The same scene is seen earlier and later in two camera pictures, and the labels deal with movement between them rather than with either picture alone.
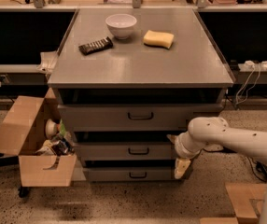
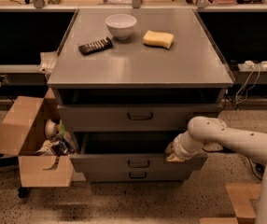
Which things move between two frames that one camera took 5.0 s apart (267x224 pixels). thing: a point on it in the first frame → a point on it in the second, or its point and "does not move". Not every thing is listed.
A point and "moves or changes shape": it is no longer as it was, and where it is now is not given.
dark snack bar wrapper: [103, 44] does not move
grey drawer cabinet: [123, 102] does not move
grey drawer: [126, 150] moves or changes shape
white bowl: [120, 24] does not move
